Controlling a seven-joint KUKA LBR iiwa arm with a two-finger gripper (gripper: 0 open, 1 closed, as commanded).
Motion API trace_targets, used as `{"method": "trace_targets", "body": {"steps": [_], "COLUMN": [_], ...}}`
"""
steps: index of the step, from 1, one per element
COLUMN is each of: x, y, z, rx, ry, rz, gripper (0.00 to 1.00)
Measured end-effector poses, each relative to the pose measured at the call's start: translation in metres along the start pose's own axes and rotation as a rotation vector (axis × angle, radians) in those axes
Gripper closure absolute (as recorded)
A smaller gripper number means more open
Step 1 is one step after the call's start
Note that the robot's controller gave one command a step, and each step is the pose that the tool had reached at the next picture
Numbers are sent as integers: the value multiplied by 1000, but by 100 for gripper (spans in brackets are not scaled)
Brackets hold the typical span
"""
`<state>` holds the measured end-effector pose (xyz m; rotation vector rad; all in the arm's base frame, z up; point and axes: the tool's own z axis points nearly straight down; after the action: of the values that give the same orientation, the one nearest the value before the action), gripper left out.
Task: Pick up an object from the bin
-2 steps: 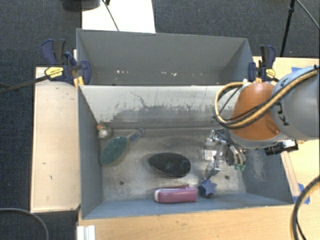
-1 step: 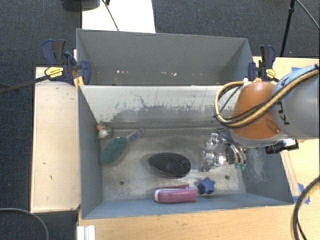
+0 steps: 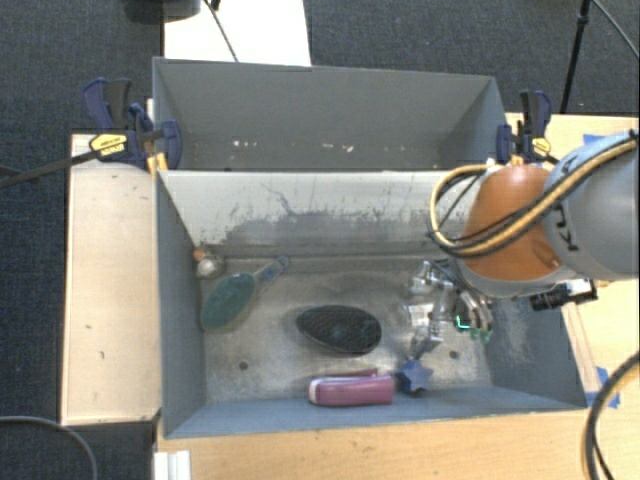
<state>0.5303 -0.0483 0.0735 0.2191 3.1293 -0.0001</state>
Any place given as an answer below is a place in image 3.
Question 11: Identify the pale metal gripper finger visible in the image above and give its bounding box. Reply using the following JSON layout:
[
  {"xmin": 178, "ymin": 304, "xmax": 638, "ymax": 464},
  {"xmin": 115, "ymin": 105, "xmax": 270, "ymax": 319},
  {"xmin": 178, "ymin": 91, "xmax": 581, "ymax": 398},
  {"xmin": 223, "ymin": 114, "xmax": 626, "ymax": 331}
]
[
  {"xmin": 405, "ymin": 260, "xmax": 447, "ymax": 297},
  {"xmin": 398, "ymin": 301, "xmax": 446, "ymax": 364}
]

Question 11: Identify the blue star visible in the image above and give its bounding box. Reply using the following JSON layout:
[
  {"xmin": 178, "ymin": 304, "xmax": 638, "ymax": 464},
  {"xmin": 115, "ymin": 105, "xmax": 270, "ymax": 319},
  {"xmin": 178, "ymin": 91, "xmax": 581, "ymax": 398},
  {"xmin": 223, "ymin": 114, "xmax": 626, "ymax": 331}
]
[{"xmin": 394, "ymin": 359, "xmax": 434, "ymax": 398}]

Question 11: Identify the black oval mesh object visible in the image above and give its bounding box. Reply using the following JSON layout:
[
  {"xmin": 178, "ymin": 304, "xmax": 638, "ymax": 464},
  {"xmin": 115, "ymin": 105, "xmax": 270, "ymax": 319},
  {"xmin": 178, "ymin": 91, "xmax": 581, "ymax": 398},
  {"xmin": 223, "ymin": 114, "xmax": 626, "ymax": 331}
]
[{"xmin": 294, "ymin": 304, "xmax": 384, "ymax": 356}]

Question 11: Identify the purple and white case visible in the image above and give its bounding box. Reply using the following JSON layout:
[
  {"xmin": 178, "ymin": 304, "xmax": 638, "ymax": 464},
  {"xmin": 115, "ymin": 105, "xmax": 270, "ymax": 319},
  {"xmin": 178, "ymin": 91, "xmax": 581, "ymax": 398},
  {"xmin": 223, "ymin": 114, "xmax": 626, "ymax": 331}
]
[{"xmin": 306, "ymin": 367, "xmax": 397, "ymax": 408}]

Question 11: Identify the grey metal bin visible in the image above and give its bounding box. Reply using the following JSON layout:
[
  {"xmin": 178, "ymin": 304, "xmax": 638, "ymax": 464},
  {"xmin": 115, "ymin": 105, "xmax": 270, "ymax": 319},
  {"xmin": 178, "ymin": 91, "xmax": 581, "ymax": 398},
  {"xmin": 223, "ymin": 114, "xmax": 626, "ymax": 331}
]
[{"xmin": 151, "ymin": 56, "xmax": 589, "ymax": 440}]

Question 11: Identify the small white and orange object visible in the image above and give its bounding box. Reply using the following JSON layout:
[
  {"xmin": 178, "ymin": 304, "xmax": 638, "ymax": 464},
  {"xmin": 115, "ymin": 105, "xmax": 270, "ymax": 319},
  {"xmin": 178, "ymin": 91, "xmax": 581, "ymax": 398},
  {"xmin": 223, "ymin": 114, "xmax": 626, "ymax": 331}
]
[{"xmin": 193, "ymin": 247, "xmax": 225, "ymax": 280}]

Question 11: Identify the pale wood board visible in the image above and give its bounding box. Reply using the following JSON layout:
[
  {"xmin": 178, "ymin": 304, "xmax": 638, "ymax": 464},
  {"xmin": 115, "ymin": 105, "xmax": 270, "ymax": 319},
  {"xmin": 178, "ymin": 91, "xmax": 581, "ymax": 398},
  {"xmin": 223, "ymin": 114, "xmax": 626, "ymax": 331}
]
[{"xmin": 59, "ymin": 132, "xmax": 164, "ymax": 427}]

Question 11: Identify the black cylinder on white bracket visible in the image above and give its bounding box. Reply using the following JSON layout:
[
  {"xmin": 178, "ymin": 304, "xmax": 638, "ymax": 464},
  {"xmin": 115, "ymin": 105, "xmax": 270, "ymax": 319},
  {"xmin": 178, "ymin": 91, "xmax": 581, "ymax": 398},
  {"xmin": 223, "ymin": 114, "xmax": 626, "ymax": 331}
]
[{"xmin": 528, "ymin": 277, "xmax": 599, "ymax": 313}]

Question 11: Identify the green brush with blue handle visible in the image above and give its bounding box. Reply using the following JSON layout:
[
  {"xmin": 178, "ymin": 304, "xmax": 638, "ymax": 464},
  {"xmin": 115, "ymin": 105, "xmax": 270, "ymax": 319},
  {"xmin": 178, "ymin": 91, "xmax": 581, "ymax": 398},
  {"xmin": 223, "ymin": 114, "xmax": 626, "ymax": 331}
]
[{"xmin": 199, "ymin": 255, "xmax": 292, "ymax": 334}]

